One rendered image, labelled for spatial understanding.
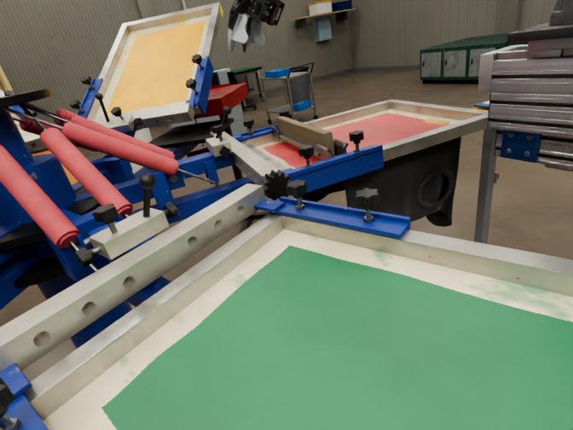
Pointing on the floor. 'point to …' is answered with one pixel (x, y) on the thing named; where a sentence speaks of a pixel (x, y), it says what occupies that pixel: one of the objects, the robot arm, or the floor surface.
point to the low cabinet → (459, 59)
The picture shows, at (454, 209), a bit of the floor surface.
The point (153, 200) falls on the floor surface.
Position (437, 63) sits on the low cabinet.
